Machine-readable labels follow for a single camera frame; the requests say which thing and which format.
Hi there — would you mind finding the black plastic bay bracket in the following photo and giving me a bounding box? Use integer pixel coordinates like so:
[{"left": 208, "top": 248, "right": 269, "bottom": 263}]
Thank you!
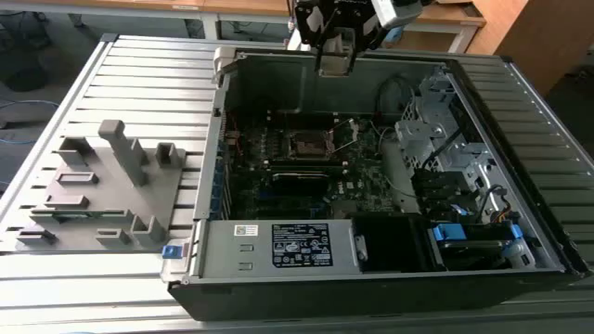
[{"left": 409, "top": 168, "right": 469, "bottom": 212}]

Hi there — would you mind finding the black graphics card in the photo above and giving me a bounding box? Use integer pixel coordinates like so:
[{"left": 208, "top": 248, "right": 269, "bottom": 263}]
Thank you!
[{"left": 270, "top": 171, "right": 330, "bottom": 198}]

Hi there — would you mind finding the green RAM stick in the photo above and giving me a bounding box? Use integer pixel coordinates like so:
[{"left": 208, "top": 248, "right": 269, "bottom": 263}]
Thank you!
[{"left": 50, "top": 210, "right": 105, "bottom": 222}]

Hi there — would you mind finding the hard disk in blue carrier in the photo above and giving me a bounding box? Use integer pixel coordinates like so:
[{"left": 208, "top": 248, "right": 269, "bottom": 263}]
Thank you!
[{"left": 428, "top": 222, "right": 528, "bottom": 271}]

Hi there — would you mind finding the silver CPU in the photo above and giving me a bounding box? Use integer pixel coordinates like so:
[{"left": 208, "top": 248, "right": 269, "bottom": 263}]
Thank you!
[{"left": 317, "top": 54, "right": 352, "bottom": 79}]

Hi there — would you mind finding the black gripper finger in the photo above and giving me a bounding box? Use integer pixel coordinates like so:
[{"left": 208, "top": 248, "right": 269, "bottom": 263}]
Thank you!
[
  {"left": 346, "top": 33, "right": 366, "bottom": 70},
  {"left": 314, "top": 20, "right": 338, "bottom": 73}
]

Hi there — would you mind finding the black round bin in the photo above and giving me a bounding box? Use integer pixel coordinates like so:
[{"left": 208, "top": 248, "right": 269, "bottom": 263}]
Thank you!
[{"left": 0, "top": 45, "right": 50, "bottom": 93}]

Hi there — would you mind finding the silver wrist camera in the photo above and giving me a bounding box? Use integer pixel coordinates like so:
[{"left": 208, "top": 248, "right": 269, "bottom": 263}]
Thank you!
[{"left": 369, "top": 0, "right": 424, "bottom": 28}]

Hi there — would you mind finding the blue floor cable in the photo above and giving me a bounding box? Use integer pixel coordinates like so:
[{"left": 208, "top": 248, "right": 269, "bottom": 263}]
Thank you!
[{"left": 0, "top": 99, "right": 61, "bottom": 145}]

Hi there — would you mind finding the grey case handle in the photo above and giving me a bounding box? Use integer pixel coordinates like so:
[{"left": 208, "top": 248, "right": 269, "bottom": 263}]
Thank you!
[{"left": 212, "top": 47, "right": 238, "bottom": 84}]

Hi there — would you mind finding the thick black cable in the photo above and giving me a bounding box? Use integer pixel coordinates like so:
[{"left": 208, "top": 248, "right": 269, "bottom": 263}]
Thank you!
[{"left": 418, "top": 125, "right": 464, "bottom": 171}]

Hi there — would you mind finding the silver drive cage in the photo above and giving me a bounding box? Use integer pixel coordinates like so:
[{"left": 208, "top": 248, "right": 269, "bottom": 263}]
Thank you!
[{"left": 393, "top": 65, "right": 516, "bottom": 223}]

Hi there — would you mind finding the grey parts rack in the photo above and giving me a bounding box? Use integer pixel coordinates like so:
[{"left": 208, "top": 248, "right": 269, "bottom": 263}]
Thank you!
[{"left": 13, "top": 119, "right": 189, "bottom": 251}]

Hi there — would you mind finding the black disk wire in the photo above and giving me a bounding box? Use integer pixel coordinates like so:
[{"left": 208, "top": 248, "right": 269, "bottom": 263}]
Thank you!
[{"left": 476, "top": 184, "right": 507, "bottom": 218}]

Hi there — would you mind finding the metal socket cover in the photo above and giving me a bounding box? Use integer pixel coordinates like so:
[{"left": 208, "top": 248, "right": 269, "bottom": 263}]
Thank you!
[{"left": 326, "top": 118, "right": 361, "bottom": 145}]

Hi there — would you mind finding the wooden cabinet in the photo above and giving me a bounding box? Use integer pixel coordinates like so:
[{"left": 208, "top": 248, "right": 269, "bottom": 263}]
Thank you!
[{"left": 465, "top": 0, "right": 594, "bottom": 98}]

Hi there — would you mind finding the CPU socket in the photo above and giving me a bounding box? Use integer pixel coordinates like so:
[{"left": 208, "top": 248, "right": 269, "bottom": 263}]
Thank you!
[{"left": 284, "top": 129, "right": 337, "bottom": 161}]

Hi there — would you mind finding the black PC case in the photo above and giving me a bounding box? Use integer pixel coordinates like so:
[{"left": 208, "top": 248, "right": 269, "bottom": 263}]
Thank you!
[{"left": 160, "top": 47, "right": 592, "bottom": 323}]

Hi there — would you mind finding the metal locking lever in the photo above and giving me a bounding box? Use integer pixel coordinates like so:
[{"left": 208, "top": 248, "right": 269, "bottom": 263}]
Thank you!
[{"left": 330, "top": 136, "right": 360, "bottom": 157}]

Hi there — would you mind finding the multicolour disk wire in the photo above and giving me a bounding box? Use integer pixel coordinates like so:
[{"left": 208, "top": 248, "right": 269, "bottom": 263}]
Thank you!
[{"left": 491, "top": 207, "right": 513, "bottom": 225}]

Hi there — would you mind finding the wooden desk white frame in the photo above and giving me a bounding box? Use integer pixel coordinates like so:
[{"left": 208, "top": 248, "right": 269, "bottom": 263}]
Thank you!
[
  {"left": 202, "top": 0, "right": 487, "bottom": 53},
  {"left": 0, "top": 0, "right": 208, "bottom": 41}
]

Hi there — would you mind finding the silver power supply unit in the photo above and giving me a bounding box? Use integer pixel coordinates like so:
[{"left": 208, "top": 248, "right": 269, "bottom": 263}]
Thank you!
[{"left": 196, "top": 218, "right": 360, "bottom": 278}]

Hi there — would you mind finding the green motherboard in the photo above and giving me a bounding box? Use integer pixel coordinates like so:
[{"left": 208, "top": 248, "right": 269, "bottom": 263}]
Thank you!
[{"left": 221, "top": 111, "right": 418, "bottom": 222}]

